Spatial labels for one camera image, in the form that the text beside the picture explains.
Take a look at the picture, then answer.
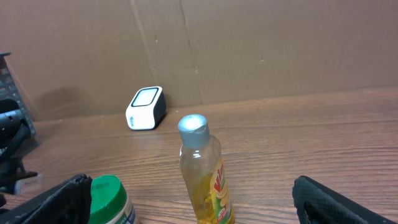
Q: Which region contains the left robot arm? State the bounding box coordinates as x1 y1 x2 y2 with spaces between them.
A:
1 99 38 210

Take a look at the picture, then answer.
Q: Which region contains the grey plastic mesh basket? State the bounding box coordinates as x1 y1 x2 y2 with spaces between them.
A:
0 52 37 138

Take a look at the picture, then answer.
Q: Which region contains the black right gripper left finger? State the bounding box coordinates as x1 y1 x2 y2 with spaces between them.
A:
1 174 93 224

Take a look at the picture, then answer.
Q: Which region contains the white barcode scanner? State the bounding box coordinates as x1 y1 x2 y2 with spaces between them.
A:
125 86 167 131

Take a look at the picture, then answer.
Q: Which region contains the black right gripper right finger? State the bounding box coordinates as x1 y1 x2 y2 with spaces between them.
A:
292 175 396 224

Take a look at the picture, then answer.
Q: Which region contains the green lid jar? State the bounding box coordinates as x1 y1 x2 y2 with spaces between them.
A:
88 175 140 224

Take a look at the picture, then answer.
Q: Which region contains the yellow dish soap bottle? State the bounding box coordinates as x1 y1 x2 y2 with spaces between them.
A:
178 114 235 224

